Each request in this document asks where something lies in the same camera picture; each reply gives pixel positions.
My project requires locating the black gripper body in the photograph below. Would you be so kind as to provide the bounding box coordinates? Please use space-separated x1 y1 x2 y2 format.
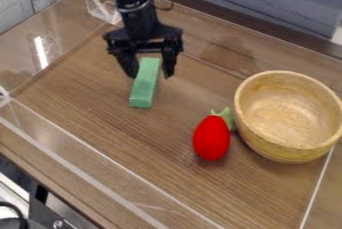
103 24 184 54

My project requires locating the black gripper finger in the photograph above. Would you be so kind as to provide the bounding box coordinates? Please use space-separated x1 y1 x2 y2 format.
115 51 139 78
162 47 178 78

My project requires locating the green rectangular block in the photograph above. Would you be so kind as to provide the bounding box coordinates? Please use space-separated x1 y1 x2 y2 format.
130 57 162 108

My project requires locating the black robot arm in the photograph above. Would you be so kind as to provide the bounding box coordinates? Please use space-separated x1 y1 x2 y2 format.
103 0 183 78

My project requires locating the brown wooden bowl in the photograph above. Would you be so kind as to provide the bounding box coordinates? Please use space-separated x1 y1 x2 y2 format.
234 70 342 164

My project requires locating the red plush strawberry toy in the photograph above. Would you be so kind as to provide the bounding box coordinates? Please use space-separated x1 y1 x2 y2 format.
192 107 235 161

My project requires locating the clear acrylic corner bracket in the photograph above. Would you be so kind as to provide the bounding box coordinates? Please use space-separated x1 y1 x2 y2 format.
86 0 122 25

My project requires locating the clear acrylic tray wall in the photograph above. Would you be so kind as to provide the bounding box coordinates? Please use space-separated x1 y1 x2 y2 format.
0 87 223 229

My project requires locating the black cable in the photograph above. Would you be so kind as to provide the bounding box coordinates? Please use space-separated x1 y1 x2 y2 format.
0 202 32 229

